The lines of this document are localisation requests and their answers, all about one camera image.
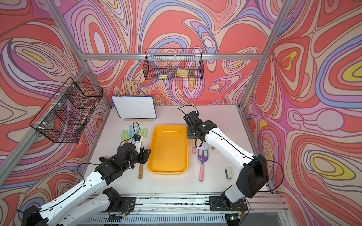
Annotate green fork wooden handle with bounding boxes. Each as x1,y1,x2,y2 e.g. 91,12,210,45
137,128,149,138

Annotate yellow plastic storage tray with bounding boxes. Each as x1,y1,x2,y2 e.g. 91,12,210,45
147,124,189,175

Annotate light blue fork rake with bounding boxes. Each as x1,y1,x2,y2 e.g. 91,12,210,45
128,125,139,137

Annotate purple rake pink handle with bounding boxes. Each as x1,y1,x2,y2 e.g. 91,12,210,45
192,139,197,154
198,150,209,182

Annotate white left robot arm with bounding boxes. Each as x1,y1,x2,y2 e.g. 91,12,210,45
21,143,151,226

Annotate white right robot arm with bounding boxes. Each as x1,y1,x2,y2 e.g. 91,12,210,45
183,111,269,208

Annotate wooden whiteboard stand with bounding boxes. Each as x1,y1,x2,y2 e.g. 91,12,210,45
124,119,153,122

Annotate blue framed whiteboard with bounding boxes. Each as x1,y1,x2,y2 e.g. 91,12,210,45
111,96,157,120

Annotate small white eraser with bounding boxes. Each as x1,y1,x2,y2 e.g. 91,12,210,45
225,167,233,179

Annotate green circuit board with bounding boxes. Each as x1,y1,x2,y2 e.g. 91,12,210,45
107,215,127,224

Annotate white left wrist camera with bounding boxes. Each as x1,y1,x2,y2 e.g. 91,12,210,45
132,135,143,153

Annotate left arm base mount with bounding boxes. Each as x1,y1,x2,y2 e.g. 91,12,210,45
100,187,136,213

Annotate black wire basket left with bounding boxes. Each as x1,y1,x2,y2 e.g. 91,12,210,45
29,78,103,143

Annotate black wire basket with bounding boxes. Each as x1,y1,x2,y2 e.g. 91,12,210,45
142,48,205,81
29,78,103,143

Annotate black wire basket back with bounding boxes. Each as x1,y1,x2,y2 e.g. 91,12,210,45
142,48,205,81

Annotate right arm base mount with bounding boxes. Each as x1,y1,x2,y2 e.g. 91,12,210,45
204,195,248,213

